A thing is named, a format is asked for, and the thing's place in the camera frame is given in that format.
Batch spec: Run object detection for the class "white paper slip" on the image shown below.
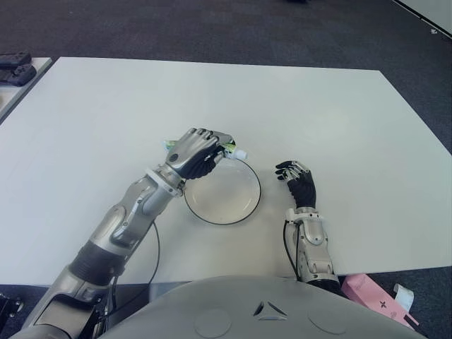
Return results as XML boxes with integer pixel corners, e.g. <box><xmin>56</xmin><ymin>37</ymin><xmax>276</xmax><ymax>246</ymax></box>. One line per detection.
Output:
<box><xmin>393</xmin><ymin>283</ymin><xmax>415</xmax><ymax>311</ymax></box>

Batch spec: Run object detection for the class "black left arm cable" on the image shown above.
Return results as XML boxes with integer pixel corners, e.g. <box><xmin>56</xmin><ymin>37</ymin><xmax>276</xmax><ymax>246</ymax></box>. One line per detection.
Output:
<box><xmin>105</xmin><ymin>222</ymin><xmax>162</xmax><ymax>315</ymax></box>

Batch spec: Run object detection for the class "white side table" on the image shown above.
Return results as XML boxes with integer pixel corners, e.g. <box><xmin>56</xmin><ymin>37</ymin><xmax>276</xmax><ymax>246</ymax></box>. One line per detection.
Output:
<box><xmin>0</xmin><ymin>56</ymin><xmax>53</xmax><ymax>124</ymax></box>

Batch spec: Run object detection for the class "white background table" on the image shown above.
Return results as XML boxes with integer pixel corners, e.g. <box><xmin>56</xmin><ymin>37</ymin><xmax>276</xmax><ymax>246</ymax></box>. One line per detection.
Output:
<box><xmin>390</xmin><ymin>0</ymin><xmax>452</xmax><ymax>40</ymax></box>

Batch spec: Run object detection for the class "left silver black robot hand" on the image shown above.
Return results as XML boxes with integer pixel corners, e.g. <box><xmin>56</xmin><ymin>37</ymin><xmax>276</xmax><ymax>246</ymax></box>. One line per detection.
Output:
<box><xmin>165</xmin><ymin>127</ymin><xmax>237</xmax><ymax>180</ymax></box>

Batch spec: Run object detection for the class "green white toothpaste tube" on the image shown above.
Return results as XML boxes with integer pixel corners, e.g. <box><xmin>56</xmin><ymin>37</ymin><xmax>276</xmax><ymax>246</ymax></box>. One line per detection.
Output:
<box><xmin>161</xmin><ymin>138</ymin><xmax>250</xmax><ymax>161</ymax></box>

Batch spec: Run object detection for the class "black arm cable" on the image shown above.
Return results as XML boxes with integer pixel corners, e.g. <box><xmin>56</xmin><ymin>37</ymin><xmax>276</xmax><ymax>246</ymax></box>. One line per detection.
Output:
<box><xmin>283</xmin><ymin>220</ymin><xmax>301</xmax><ymax>280</ymax></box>
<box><xmin>105</xmin><ymin>222</ymin><xmax>162</xmax><ymax>315</ymax></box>

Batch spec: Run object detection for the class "grey robot torso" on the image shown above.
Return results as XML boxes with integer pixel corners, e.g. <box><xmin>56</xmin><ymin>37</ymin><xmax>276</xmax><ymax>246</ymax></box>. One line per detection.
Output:
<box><xmin>102</xmin><ymin>275</ymin><xmax>430</xmax><ymax>339</ymax></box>

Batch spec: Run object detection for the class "black game controller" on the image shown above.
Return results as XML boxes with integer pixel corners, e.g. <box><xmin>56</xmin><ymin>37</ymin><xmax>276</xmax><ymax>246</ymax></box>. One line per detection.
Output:
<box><xmin>0</xmin><ymin>64</ymin><xmax>37</xmax><ymax>87</ymax></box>
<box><xmin>0</xmin><ymin>52</ymin><xmax>32</xmax><ymax>68</ymax></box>

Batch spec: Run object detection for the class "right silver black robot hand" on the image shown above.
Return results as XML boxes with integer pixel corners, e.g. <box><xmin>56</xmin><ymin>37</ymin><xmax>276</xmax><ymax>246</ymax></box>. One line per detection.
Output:
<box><xmin>274</xmin><ymin>160</ymin><xmax>317</xmax><ymax>209</ymax></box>

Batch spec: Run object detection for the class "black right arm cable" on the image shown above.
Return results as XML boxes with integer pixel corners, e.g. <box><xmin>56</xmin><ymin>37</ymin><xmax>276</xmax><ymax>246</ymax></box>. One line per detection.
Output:
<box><xmin>283</xmin><ymin>220</ymin><xmax>301</xmax><ymax>280</ymax></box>

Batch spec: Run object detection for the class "white plate with black rim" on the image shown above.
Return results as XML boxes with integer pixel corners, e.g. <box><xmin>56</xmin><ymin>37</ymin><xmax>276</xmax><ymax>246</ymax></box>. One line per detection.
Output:
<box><xmin>183</xmin><ymin>157</ymin><xmax>262</xmax><ymax>225</ymax></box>

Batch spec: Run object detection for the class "pink cardboard box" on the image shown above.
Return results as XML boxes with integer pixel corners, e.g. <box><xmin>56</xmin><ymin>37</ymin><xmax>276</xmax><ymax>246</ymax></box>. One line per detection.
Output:
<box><xmin>340</xmin><ymin>274</ymin><xmax>421</xmax><ymax>328</ymax></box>

